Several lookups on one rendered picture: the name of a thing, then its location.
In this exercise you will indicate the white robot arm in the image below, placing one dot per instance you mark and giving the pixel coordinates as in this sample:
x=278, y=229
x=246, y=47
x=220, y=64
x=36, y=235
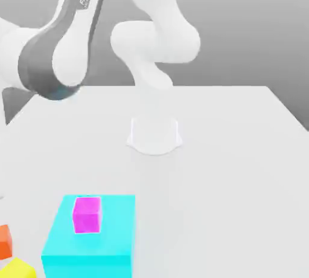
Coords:
x=154, y=41

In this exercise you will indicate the small magenta cube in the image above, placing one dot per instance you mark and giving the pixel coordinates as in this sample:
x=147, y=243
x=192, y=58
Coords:
x=86, y=215

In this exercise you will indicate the small orange cube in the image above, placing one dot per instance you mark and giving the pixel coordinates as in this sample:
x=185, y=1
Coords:
x=4, y=243

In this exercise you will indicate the small yellow cube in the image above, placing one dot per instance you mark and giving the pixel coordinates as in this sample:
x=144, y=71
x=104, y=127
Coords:
x=17, y=269

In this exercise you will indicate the large cyan box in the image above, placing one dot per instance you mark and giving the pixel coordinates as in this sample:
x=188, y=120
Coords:
x=113, y=241

